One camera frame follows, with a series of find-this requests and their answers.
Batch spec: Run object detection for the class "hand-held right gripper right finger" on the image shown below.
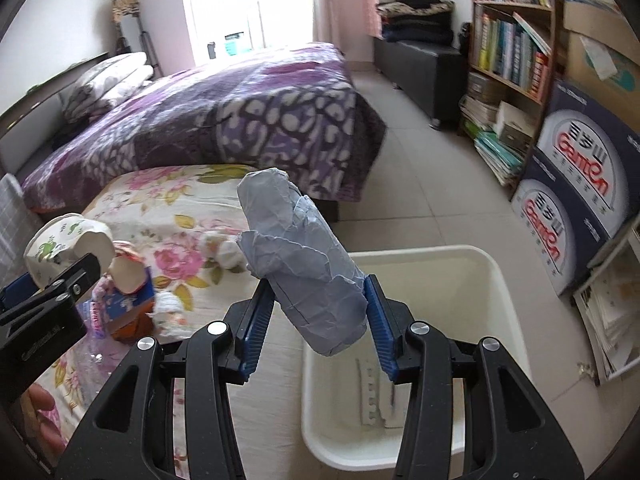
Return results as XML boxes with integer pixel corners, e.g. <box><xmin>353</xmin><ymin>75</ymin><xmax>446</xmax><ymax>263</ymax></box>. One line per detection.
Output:
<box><xmin>364</xmin><ymin>274</ymin><xmax>586</xmax><ymax>480</ymax></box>

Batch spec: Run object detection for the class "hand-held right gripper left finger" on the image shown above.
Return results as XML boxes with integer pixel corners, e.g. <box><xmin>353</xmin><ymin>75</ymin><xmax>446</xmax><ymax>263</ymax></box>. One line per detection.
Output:
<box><xmin>54</xmin><ymin>272</ymin><xmax>276</xmax><ymax>480</ymax></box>

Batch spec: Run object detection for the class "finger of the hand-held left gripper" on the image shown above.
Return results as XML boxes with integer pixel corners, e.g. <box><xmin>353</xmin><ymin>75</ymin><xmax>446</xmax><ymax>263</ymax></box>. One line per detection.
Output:
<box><xmin>0</xmin><ymin>254</ymin><xmax>102</xmax><ymax>322</ymax></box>

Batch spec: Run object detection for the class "clear plastic bag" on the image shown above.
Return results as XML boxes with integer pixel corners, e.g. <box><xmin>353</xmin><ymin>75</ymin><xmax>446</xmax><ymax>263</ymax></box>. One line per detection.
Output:
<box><xmin>82</xmin><ymin>275</ymin><xmax>112</xmax><ymax>342</ymax></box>

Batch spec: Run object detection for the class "floral paper cup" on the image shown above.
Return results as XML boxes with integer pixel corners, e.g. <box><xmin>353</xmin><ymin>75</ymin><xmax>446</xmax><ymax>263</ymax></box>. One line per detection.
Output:
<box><xmin>24</xmin><ymin>214</ymin><xmax>116</xmax><ymax>287</ymax></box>

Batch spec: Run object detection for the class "tan paper cup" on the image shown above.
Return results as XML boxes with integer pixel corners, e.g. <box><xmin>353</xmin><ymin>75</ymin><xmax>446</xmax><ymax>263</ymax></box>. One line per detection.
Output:
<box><xmin>111</xmin><ymin>254</ymin><xmax>150</xmax><ymax>295</ymax></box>

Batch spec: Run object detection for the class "blue snack packet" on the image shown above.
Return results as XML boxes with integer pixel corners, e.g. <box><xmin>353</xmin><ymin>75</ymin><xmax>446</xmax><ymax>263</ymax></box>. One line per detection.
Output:
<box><xmin>106</xmin><ymin>267</ymin><xmax>157</xmax><ymax>345</ymax></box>

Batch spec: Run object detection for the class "white plastic bin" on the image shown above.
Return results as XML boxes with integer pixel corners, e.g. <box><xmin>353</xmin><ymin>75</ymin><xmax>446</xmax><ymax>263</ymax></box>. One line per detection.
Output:
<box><xmin>300</xmin><ymin>244</ymin><xmax>533</xmax><ymax>471</ymax></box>

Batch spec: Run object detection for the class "grey paper wad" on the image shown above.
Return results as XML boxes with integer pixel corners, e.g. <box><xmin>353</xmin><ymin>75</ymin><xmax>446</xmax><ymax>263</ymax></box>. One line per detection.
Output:
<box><xmin>236</xmin><ymin>167</ymin><xmax>370</xmax><ymax>358</ymax></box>

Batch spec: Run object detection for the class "white tissue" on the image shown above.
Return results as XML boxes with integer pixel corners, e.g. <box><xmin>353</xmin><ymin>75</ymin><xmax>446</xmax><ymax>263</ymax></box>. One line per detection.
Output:
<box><xmin>149</xmin><ymin>289</ymin><xmax>195</xmax><ymax>340</ymax></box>

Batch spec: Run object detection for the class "white paper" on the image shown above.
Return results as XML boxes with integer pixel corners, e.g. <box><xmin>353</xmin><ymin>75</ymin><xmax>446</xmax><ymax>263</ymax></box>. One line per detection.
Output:
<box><xmin>199</xmin><ymin>230</ymin><xmax>248</xmax><ymax>273</ymax></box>

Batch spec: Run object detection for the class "person's left hand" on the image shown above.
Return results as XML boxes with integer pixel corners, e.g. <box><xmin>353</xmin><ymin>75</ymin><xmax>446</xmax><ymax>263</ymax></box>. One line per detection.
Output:
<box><xmin>25</xmin><ymin>382</ymin><xmax>68</xmax><ymax>461</ymax></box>

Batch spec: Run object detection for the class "floral tablecloth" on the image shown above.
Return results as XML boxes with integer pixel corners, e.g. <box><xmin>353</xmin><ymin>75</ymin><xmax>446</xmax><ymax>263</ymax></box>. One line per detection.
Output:
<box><xmin>30</xmin><ymin>164</ymin><xmax>311</xmax><ymax>480</ymax></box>

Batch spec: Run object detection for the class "patterned pillow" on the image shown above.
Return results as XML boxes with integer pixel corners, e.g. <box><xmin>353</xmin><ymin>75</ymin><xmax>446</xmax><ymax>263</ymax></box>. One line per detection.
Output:
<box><xmin>64</xmin><ymin>66</ymin><xmax>155</xmax><ymax>122</ymax></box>
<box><xmin>75</xmin><ymin>52</ymin><xmax>149</xmax><ymax>92</ymax></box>

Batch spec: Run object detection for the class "navy printed carton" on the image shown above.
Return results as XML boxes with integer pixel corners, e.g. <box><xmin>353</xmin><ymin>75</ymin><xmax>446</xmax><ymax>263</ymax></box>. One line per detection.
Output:
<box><xmin>534</xmin><ymin>79</ymin><xmax>640</xmax><ymax>243</ymax></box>
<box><xmin>509</xmin><ymin>154</ymin><xmax>623</xmax><ymax>297</ymax></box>

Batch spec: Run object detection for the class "stack of teal books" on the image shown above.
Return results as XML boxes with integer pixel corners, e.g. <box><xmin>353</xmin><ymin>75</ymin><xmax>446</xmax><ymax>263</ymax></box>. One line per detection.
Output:
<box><xmin>472</xmin><ymin>130</ymin><xmax>527</xmax><ymax>188</ymax></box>

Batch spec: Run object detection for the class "purple patterned bed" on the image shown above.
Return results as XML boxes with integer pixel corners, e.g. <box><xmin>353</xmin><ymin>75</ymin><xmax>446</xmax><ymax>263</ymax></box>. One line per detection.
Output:
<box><xmin>20</xmin><ymin>42</ymin><xmax>388</xmax><ymax>213</ymax></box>

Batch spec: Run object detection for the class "stack of loose papers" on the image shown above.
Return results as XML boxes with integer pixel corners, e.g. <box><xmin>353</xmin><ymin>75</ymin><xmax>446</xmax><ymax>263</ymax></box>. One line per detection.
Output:
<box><xmin>571</xmin><ymin>247</ymin><xmax>640</xmax><ymax>387</ymax></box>

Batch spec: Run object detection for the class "white tissue box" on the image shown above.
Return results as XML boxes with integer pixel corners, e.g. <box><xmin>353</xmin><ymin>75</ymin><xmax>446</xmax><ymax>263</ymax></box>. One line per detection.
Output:
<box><xmin>492</xmin><ymin>101</ymin><xmax>538</xmax><ymax>153</ymax></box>

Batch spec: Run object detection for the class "black bench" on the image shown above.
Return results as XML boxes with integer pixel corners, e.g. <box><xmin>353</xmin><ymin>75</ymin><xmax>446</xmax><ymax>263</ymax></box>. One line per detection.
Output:
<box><xmin>373</xmin><ymin>37</ymin><xmax>470</xmax><ymax>128</ymax></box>

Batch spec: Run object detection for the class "coat stand with plaid hat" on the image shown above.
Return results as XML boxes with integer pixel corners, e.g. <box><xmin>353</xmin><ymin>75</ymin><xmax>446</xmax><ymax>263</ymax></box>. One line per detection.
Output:
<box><xmin>110</xmin><ymin>0</ymin><xmax>164</xmax><ymax>80</ymax></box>

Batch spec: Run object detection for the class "row of thick books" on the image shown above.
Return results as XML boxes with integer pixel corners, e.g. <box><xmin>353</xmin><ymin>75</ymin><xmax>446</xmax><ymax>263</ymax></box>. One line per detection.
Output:
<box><xmin>474</xmin><ymin>7</ymin><xmax>552</xmax><ymax>102</ymax></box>

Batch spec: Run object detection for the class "pile of folded clothes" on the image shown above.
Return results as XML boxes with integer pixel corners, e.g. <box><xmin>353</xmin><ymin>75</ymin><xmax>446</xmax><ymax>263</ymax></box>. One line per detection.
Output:
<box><xmin>375</xmin><ymin>0</ymin><xmax>457</xmax><ymax>47</ymax></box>

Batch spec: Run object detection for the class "window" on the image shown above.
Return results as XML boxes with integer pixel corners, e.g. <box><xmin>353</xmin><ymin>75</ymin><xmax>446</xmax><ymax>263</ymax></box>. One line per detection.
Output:
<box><xmin>176</xmin><ymin>0</ymin><xmax>321</xmax><ymax>68</ymax></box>

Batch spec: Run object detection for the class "wooden bookshelf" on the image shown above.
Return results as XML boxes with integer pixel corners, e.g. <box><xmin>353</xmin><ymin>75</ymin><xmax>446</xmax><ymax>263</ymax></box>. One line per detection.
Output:
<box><xmin>456</xmin><ymin>0</ymin><xmax>568</xmax><ymax>203</ymax></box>

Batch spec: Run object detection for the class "pink fabric cabinet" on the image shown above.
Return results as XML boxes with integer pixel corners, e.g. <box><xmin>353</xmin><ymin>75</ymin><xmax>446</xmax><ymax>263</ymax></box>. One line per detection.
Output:
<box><xmin>360</xmin><ymin>0</ymin><xmax>385</xmax><ymax>37</ymax></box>

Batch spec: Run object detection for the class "white curtain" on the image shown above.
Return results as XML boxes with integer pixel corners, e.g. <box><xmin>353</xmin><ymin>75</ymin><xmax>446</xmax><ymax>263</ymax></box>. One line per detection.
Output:
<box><xmin>309</xmin><ymin>0</ymin><xmax>353</xmax><ymax>63</ymax></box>

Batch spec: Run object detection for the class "brown cardboard box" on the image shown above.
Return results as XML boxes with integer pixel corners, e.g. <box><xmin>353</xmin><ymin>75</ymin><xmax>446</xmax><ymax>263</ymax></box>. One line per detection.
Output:
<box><xmin>550</xmin><ymin>0</ymin><xmax>640</xmax><ymax>123</ymax></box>

